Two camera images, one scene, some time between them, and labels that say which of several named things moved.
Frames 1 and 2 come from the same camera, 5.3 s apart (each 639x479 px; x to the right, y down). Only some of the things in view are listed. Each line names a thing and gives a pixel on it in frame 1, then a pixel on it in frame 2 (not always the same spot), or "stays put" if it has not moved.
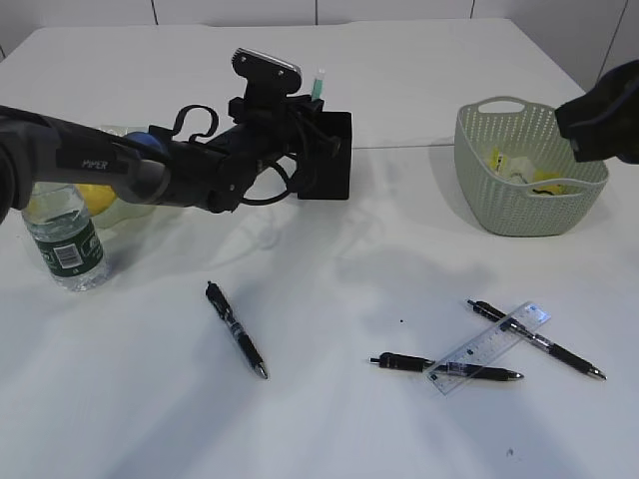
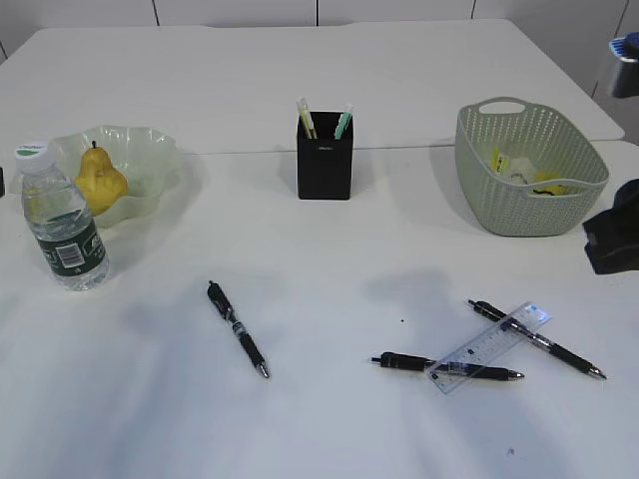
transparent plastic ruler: (470, 358) stays put
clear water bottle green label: (56, 215) stays put
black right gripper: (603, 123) to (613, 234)
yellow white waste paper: (522, 170) stays put
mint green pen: (319, 75) to (343, 121)
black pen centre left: (223, 305) stays put
